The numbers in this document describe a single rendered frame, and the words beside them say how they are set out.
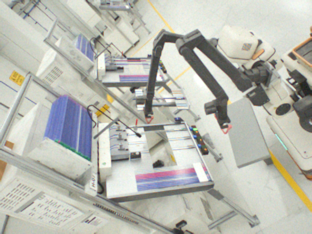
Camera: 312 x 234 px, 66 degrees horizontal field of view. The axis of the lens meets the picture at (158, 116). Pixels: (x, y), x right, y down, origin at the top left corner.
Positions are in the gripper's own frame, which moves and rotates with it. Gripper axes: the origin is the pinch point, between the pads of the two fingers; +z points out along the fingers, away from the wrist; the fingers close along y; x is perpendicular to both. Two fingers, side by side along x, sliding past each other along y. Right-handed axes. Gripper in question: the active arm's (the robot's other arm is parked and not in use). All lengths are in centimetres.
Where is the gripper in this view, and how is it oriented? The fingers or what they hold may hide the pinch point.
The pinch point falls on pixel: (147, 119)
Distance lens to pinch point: 195.8
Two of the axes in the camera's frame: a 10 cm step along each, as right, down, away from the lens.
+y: 2.1, 5.8, -7.9
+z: -0.9, 8.1, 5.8
